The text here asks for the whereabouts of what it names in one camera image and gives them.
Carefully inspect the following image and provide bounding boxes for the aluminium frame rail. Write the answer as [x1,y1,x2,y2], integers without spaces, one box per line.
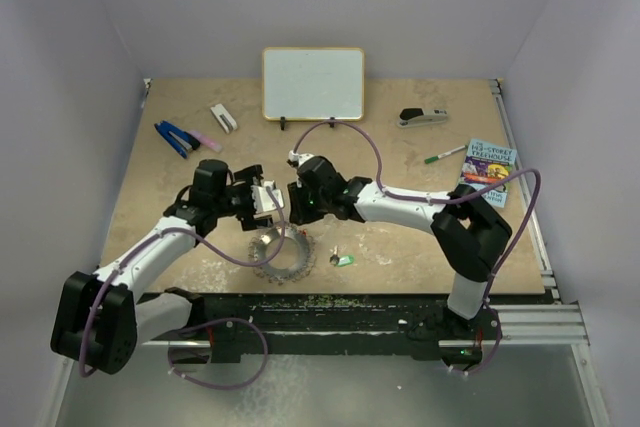
[138,293,587,346]

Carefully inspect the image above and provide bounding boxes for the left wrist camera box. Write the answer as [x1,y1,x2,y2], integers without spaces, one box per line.
[251,180,285,214]

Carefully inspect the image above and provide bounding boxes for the white staple remover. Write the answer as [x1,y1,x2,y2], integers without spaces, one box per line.
[210,103,238,134]

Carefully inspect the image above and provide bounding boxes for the large metal key ring disc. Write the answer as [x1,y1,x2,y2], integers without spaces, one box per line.
[248,226,315,285]

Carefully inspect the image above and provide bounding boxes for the green capped marker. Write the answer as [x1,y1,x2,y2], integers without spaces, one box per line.
[424,145,468,165]

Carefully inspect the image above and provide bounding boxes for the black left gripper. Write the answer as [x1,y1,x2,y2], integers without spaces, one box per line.
[213,166,272,230]

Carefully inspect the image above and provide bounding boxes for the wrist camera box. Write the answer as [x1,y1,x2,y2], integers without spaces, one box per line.
[287,150,314,169]
[251,180,285,214]

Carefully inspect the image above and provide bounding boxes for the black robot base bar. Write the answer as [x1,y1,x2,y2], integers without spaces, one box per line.
[147,291,501,365]

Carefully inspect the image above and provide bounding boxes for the blue stapler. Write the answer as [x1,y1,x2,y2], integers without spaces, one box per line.
[154,120,201,159]

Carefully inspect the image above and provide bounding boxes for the blue treehouse book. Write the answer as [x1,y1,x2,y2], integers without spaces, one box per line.
[458,139,517,191]

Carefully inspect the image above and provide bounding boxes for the pink eraser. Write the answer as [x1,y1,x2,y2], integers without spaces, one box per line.
[191,131,223,153]

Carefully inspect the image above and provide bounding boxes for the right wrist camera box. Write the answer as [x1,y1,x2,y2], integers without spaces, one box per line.
[287,150,314,169]

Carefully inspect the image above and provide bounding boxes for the black grey stapler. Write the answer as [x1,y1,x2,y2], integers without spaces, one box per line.
[396,107,449,128]

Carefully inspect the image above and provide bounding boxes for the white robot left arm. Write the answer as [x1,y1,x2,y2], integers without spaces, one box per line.
[50,160,284,377]

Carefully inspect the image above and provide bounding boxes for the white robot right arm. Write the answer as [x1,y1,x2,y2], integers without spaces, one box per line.
[287,152,512,338]

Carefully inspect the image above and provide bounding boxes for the small whiteboard on stand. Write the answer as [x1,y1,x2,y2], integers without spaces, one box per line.
[262,47,365,123]

